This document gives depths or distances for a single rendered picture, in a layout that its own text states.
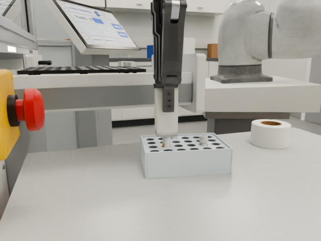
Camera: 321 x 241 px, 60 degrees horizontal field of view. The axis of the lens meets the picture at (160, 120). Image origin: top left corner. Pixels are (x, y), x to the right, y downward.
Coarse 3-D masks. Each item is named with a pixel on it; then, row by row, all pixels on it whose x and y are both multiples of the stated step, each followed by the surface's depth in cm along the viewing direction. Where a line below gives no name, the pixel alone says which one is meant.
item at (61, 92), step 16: (16, 80) 43; (32, 80) 44; (48, 80) 45; (64, 80) 45; (80, 80) 46; (96, 80) 47; (112, 80) 48; (128, 80) 49; (144, 80) 50; (48, 96) 45; (64, 96) 46; (80, 96) 46; (96, 96) 47; (112, 96) 48; (128, 96) 49; (144, 96) 50; (192, 96) 53; (48, 112) 46
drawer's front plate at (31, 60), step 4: (28, 56) 69; (32, 56) 70; (36, 56) 79; (40, 56) 91; (28, 60) 69; (32, 60) 70; (36, 60) 78; (40, 60) 90; (28, 64) 70; (32, 64) 70; (36, 64) 77
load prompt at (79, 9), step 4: (68, 4) 137; (68, 8) 134; (72, 8) 137; (76, 8) 141; (80, 8) 144; (84, 8) 147; (80, 12) 141; (84, 12) 144; (88, 12) 148; (92, 12) 152; (96, 12) 156; (100, 12) 160; (96, 16) 153; (100, 16) 157
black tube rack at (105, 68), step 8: (24, 72) 47; (32, 72) 47; (40, 72) 47; (48, 72) 48; (56, 72) 48; (64, 72) 49; (72, 72) 49; (80, 72) 49; (88, 72) 50; (96, 72) 50; (104, 72) 51; (112, 72) 51; (120, 72) 52; (128, 72) 61; (136, 72) 54
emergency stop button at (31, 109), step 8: (32, 88) 25; (24, 96) 24; (32, 96) 24; (40, 96) 25; (16, 104) 25; (24, 104) 24; (32, 104) 24; (40, 104) 25; (16, 112) 24; (24, 112) 24; (32, 112) 24; (40, 112) 25; (24, 120) 25; (32, 120) 24; (40, 120) 25; (32, 128) 25; (40, 128) 26
